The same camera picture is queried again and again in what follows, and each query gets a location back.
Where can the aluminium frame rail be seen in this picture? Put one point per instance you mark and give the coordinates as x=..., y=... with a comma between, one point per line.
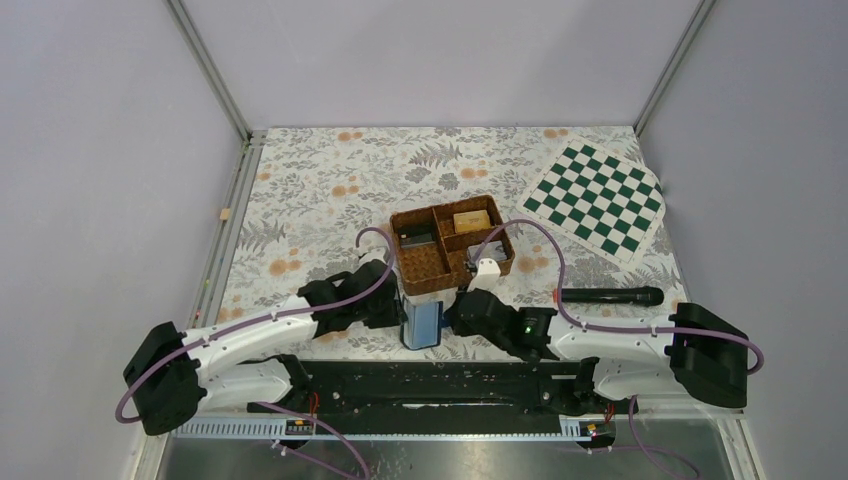
x=218, y=278

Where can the black marker orange cap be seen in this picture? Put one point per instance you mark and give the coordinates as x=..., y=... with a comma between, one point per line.
x=646, y=296

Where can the grey card stack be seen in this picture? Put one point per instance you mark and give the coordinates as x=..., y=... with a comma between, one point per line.
x=493, y=250

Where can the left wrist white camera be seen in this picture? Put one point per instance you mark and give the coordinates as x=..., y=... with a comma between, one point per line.
x=366, y=255

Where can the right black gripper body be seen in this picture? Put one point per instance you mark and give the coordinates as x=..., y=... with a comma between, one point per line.
x=461, y=325

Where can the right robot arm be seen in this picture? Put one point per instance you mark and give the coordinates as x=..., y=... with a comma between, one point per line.
x=690, y=351

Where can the floral table mat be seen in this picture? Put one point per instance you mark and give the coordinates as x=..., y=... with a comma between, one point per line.
x=314, y=189

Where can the blue leather card holder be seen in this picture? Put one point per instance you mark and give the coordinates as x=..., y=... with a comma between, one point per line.
x=422, y=326

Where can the woven wicker divided basket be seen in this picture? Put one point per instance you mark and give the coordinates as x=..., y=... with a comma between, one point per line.
x=442, y=265

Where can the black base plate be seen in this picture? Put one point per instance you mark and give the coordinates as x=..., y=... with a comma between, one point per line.
x=426, y=399

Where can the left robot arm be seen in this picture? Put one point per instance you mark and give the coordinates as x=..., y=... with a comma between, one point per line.
x=294, y=314

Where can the green white chessboard mat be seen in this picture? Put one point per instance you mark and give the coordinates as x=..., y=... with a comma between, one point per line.
x=607, y=204

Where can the tan card box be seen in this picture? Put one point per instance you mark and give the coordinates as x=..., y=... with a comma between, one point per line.
x=471, y=221

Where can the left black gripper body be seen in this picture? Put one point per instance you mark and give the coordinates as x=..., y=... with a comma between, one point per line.
x=385, y=313

